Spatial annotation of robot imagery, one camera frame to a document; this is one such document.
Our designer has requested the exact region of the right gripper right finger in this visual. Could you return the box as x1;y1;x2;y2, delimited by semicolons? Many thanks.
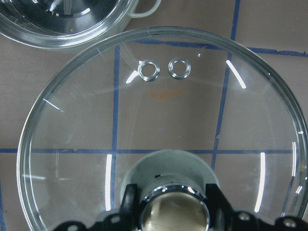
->
205;183;234;231

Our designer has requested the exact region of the white steel cooking pot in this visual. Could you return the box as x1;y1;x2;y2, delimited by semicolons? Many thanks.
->
0;0;161;51

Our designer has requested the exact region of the glass pot lid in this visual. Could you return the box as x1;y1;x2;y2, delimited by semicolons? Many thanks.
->
17;27;308;231

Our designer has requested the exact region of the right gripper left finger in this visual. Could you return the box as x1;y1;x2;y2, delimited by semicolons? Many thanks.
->
119;184;144;231

